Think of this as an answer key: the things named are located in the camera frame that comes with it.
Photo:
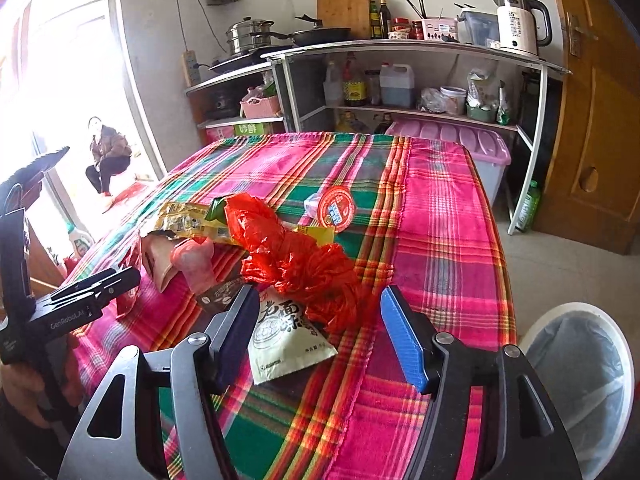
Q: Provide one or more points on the green and white packet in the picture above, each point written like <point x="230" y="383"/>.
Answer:
<point x="504" y="107"/>

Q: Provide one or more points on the white food bag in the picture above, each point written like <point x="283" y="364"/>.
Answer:
<point x="482" y="87"/>

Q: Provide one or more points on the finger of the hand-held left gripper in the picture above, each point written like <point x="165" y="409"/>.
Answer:
<point x="105" y="282"/>
<point x="40" y="167"/>

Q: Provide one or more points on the grey bin liner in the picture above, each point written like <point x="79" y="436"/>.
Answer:
<point x="575" y="375"/>

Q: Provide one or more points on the low metal kitchen rack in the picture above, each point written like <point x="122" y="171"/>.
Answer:
<point x="225" y="80"/>

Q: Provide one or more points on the power strip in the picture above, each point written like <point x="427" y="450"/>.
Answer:
<point x="189" y="67"/>

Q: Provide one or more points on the white round trash bin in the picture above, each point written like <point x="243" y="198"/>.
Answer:
<point x="550" y="317"/>

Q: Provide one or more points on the red jar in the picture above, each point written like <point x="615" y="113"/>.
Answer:
<point x="401" y="25"/>
<point x="417" y="30"/>

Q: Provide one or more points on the yellow snack wrapper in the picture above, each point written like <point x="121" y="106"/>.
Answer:
<point x="180" y="220"/>

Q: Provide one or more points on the red and green carton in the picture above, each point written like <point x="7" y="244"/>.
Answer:
<point x="245" y="132"/>

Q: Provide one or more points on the crumpled clear plastic bag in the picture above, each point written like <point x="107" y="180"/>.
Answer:
<point x="431" y="101"/>

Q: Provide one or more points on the clear plastic bottle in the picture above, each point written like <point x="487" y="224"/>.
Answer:
<point x="332" y="87"/>

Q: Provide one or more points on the black induction cooker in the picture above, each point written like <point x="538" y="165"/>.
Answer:
<point x="235" y="61"/>

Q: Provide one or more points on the white detergent bottle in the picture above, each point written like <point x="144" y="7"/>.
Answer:
<point x="80" y="245"/>

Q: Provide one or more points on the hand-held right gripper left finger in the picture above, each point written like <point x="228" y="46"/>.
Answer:
<point x="235" y="335"/>

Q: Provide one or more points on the white snack packet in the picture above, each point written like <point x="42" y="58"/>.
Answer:
<point x="285" y="345"/>

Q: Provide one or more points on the person's left hand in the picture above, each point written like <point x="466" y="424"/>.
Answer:
<point x="20" y="392"/>

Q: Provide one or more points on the dark sauce bottle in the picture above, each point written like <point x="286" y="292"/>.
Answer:
<point x="384" y="20"/>

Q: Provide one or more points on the green oil bottle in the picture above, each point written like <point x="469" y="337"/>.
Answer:
<point x="374" y="22"/>

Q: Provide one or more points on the white plastic tub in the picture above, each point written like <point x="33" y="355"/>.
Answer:
<point x="454" y="101"/>

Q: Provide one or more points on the black frying pan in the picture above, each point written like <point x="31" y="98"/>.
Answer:
<point x="320" y="36"/>

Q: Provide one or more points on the steel steamer pot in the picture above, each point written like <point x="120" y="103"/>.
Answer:
<point x="247" y="35"/>

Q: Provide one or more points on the pink plastic bag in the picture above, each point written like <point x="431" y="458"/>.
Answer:
<point x="192" y="260"/>

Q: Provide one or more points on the wooden cutting board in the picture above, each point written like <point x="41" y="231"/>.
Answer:
<point x="342" y="5"/>

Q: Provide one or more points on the plastic cup with red lid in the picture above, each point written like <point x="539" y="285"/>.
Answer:
<point x="335" y="207"/>

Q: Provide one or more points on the bundle of chopsticks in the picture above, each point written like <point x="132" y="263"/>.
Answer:
<point x="417" y="9"/>

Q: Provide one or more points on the red plastic bag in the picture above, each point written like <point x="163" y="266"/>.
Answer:
<point x="295" y="265"/>

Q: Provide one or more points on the clear water pitcher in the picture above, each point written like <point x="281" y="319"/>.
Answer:
<point x="477" y="27"/>

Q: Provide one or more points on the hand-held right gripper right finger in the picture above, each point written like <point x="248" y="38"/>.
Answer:
<point x="405" y="340"/>

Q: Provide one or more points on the pink basket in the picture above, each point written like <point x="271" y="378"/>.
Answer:
<point x="260" y="107"/>

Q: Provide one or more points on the plain yellow packet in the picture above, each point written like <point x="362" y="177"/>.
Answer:
<point x="320" y="235"/>

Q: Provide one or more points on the pink lidded storage box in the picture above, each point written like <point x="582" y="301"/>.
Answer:
<point x="450" y="135"/>

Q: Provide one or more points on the wooden door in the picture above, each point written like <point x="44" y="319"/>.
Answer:
<point x="600" y="135"/>

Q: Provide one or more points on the tall metal kitchen rack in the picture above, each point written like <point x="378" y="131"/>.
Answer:
<point x="400" y="45"/>

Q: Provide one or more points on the white electric kettle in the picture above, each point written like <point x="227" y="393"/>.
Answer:
<point x="515" y="27"/>

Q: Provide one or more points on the plaid tablecloth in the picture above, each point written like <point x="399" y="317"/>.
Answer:
<point x="440" y="240"/>

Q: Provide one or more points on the white jerrycan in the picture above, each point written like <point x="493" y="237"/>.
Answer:
<point x="397" y="87"/>

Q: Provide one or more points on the pink chopstick holder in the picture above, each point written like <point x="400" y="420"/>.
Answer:
<point x="440" y="30"/>

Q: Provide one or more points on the brown packet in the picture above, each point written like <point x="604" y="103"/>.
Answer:
<point x="220" y="294"/>

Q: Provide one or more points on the green soda bottle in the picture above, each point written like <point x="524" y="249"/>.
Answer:
<point x="529" y="207"/>

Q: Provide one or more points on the green wrapper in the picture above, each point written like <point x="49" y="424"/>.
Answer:
<point x="216" y="208"/>

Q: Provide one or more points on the green bowl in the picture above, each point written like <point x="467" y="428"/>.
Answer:
<point x="480" y="114"/>

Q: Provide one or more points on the cooking oil bottle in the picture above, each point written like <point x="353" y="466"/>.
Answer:
<point x="354" y="87"/>

